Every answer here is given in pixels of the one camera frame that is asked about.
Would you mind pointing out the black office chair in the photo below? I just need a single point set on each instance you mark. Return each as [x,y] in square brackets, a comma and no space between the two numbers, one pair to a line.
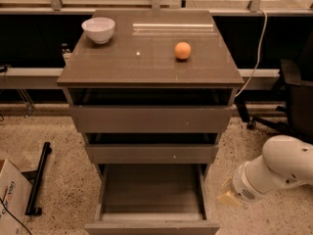
[297,78]

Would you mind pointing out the grey top drawer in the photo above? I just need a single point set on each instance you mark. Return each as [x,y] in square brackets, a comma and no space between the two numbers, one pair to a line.
[165,110]

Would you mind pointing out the grey drawer cabinet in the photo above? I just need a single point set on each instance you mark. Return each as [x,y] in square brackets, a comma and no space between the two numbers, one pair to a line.
[141,54]

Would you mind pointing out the orange fruit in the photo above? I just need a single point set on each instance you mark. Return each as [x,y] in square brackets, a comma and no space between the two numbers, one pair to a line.
[182,50]

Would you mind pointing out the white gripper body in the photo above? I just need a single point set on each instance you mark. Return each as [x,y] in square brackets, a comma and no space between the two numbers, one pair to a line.
[242,186]

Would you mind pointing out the grey drawer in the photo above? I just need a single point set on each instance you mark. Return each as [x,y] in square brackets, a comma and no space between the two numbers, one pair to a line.
[152,199]
[165,110]
[151,148]

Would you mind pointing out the black metal stand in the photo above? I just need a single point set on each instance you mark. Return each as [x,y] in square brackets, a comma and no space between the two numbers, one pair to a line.
[35,177]

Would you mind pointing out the cardboard box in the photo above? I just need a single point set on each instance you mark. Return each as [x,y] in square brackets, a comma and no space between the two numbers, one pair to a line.
[14,192]

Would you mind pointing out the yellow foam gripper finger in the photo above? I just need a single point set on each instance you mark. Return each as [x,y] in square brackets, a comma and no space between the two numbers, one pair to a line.
[227,195]

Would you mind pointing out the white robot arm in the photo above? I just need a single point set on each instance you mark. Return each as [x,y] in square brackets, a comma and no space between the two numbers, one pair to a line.
[286,162]

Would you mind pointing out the grey bottom drawer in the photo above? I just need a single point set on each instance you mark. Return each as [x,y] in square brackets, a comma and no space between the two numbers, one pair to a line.
[152,199]

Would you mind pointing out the grey middle drawer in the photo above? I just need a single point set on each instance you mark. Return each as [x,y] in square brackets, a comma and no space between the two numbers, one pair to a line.
[151,148]

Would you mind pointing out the white ceramic bowl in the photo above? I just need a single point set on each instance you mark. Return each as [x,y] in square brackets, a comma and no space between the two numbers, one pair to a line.
[99,30]

